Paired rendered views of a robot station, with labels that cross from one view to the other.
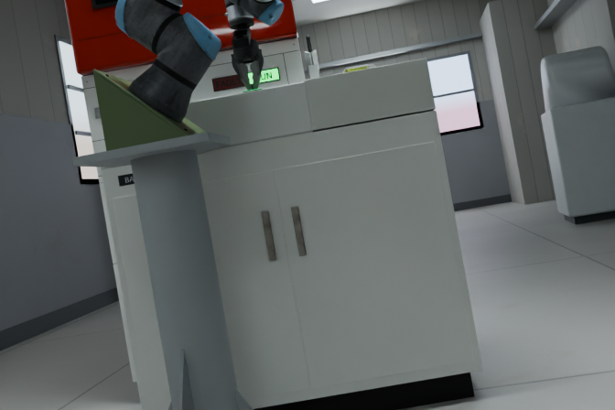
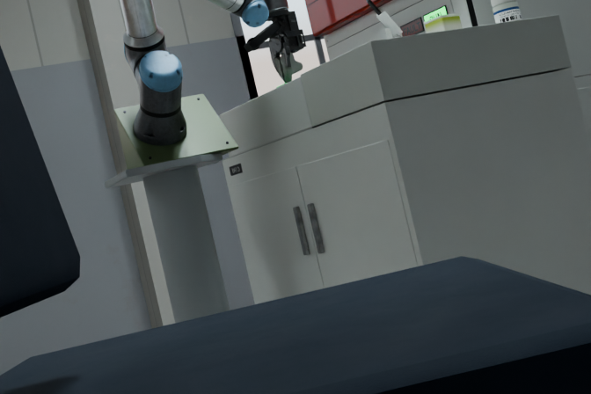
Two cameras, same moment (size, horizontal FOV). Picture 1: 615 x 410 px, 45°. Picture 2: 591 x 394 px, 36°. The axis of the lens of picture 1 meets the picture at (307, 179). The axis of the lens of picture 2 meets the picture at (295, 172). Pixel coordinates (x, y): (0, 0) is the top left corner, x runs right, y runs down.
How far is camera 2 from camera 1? 225 cm
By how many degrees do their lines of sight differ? 60
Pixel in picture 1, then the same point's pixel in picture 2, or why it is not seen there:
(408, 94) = (363, 85)
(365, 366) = not seen: hidden behind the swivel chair
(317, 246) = (330, 245)
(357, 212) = (347, 215)
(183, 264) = (167, 266)
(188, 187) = (165, 203)
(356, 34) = not seen: outside the picture
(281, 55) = not seen: outside the picture
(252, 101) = (276, 98)
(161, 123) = (135, 154)
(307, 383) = not seen: hidden behind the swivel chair
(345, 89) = (324, 82)
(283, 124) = (295, 120)
